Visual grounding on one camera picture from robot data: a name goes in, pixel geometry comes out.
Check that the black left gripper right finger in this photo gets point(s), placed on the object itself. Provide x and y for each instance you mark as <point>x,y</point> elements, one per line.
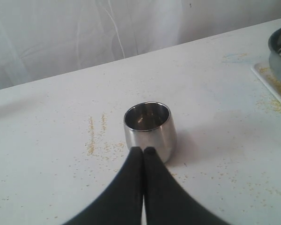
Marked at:
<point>166,202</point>

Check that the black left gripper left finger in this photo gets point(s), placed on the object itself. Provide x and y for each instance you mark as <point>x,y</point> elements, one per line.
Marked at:
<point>121,202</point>

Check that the stainless steel cup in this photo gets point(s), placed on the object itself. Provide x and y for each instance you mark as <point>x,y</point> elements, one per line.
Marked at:
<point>150,124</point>

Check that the yellow grain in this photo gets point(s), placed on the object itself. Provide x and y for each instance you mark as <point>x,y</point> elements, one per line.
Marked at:
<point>271,71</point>

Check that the white square plastic tray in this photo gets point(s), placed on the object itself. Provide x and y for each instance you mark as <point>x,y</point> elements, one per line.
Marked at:
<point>265,75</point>

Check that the white backdrop curtain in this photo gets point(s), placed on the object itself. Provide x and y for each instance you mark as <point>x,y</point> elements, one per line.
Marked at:
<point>44,38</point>

